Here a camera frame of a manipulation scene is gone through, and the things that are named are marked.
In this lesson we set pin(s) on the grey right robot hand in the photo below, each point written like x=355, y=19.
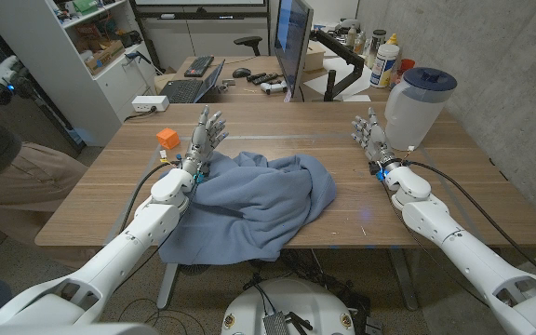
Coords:
x=377, y=142

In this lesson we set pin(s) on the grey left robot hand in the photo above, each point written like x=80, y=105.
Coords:
x=200, y=144

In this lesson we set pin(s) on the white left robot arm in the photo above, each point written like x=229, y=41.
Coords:
x=124, y=251

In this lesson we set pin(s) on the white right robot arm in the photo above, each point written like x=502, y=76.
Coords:
x=459, y=251

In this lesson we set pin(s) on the orange block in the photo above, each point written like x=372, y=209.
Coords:
x=168, y=138

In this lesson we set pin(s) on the blue hoodie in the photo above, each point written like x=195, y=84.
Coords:
x=258, y=205

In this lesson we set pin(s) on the translucent pitcher with blue lid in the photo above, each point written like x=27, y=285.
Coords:
x=412, y=111

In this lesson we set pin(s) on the black laptop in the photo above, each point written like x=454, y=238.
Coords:
x=184, y=90

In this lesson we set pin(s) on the white shelf unit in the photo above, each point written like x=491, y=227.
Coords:
x=54, y=70

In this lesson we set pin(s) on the wooden office desk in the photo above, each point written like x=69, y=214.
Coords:
x=235, y=89

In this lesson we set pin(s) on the white power strip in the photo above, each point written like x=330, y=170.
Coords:
x=149, y=103

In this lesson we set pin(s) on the white wipes canister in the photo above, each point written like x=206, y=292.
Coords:
x=383, y=65

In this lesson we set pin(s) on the black keyboard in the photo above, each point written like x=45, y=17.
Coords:
x=199, y=66

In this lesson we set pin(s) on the black computer mouse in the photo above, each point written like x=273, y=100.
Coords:
x=241, y=72

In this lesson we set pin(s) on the white paper sheets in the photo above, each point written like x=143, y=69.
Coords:
x=317, y=84

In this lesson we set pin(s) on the black remote control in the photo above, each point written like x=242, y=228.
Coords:
x=268, y=78
x=255, y=76

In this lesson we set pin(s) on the white game controller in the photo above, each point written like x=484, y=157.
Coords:
x=273, y=87

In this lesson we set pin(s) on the dark lidded jar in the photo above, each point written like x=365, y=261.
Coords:
x=376, y=44

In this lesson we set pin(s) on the yellow capped bottle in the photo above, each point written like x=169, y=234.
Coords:
x=392, y=39

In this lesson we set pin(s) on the beige cardboard box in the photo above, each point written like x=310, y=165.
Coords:
x=315, y=58

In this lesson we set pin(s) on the seated person in khaki trousers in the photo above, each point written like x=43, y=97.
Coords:
x=30, y=172

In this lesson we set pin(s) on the cardboard box with items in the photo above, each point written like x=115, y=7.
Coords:
x=105, y=57

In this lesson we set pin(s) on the black office chair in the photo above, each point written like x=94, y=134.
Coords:
x=248, y=42

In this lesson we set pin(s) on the black computer monitor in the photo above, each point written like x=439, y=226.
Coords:
x=291, y=42

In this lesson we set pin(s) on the grey table leg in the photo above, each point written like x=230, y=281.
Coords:
x=403, y=279
x=167, y=286

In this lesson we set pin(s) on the white robot torso base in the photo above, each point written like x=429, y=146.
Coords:
x=291, y=298

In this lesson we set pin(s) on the white robot chest edge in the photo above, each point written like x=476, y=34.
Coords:
x=63, y=329

